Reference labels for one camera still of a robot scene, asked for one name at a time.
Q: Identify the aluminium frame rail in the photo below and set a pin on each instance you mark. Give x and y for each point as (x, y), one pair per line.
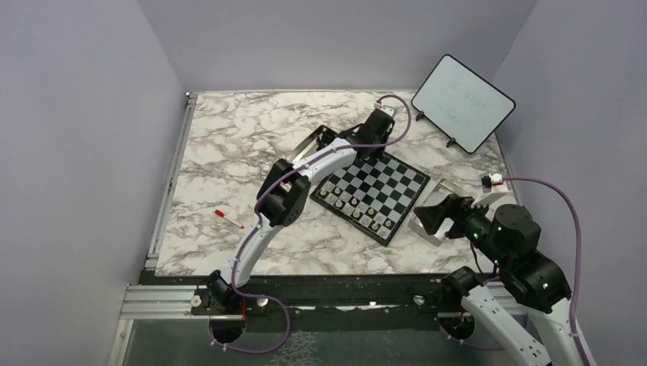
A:
(157, 235)

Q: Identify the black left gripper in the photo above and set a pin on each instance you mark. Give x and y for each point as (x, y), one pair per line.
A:
(377, 153)

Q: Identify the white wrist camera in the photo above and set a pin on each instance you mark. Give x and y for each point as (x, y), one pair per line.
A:
(494, 188)

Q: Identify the yellow metal tin box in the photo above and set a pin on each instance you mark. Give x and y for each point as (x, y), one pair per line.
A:
(317, 140)

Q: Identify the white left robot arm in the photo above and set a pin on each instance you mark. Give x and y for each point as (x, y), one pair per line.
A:
(283, 195)

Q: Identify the red and white marker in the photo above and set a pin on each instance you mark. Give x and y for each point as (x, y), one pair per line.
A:
(229, 219)

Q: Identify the small whiteboard on stand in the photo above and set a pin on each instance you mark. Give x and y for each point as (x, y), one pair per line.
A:
(463, 105)

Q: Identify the black and white chessboard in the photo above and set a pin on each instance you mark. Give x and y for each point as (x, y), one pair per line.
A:
(389, 186)

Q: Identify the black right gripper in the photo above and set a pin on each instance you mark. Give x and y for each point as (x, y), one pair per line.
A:
(432, 216)

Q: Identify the silver metal tin lid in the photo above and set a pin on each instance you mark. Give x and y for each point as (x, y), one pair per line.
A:
(428, 219)

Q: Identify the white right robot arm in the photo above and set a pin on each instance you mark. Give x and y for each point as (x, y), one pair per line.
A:
(537, 283)

